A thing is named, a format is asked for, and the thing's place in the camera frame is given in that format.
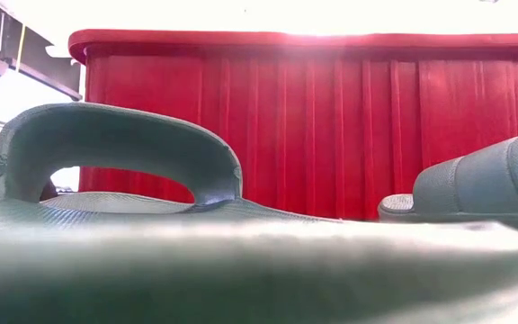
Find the red plastic bin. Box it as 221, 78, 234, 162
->
67, 29, 518, 221

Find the yellow cord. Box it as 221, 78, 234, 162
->
14, 22, 27, 74

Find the dark overhead beam structure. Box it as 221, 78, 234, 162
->
0, 0, 83, 103

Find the teal rubber slide sandal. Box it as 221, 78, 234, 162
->
0, 102, 518, 324
377, 125, 518, 272

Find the ceiling light fixture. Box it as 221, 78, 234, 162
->
44, 43, 74, 60

